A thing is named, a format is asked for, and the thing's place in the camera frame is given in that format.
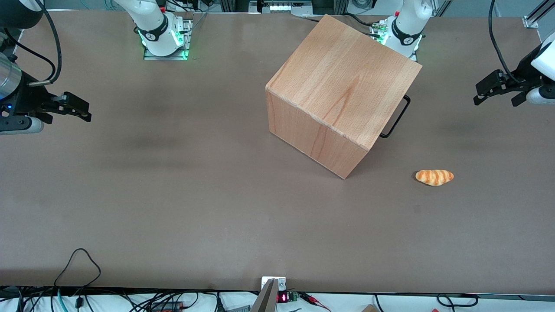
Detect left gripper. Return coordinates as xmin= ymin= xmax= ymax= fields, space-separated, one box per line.
xmin=473 ymin=58 xmax=543 ymax=106

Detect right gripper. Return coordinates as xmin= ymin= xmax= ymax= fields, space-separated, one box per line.
xmin=10 ymin=71 xmax=92 ymax=125

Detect wooden drawer cabinet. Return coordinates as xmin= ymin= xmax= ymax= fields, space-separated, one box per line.
xmin=265 ymin=14 xmax=422 ymax=179

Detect orange toy bread roll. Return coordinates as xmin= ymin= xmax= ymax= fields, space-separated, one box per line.
xmin=415 ymin=169 xmax=454 ymax=186

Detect white device with lights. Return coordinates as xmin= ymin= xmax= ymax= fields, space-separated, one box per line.
xmin=249 ymin=0 xmax=313 ymax=14

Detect red black clip leads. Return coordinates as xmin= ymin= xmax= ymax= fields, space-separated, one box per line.
xmin=298 ymin=292 xmax=331 ymax=312

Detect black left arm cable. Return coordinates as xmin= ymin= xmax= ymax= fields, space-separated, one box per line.
xmin=489 ymin=0 xmax=523 ymax=84

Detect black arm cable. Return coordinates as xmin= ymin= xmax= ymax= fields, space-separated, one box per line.
xmin=0 ymin=0 xmax=62 ymax=86
xmin=489 ymin=0 xmax=523 ymax=84

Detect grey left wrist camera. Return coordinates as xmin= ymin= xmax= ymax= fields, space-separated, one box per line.
xmin=512 ymin=85 xmax=555 ymax=107

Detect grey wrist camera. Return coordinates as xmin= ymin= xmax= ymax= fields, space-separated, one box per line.
xmin=0 ymin=115 xmax=45 ymax=136
xmin=512 ymin=85 xmax=555 ymax=107

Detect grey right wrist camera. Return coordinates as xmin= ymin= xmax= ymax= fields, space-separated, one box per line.
xmin=0 ymin=115 xmax=45 ymax=136

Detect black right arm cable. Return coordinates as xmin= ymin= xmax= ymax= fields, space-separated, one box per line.
xmin=0 ymin=0 xmax=62 ymax=86

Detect aluminium frame profile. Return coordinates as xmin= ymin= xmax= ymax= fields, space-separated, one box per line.
xmin=522 ymin=0 xmax=555 ymax=29

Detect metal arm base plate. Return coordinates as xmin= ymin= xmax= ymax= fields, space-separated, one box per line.
xmin=143 ymin=17 xmax=194 ymax=61
xmin=369 ymin=21 xmax=418 ymax=62

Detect looped thin black cable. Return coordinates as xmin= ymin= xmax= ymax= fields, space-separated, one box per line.
xmin=54 ymin=248 xmax=101 ymax=290

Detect black cable with coil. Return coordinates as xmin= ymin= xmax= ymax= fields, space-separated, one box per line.
xmin=436 ymin=293 xmax=480 ymax=308

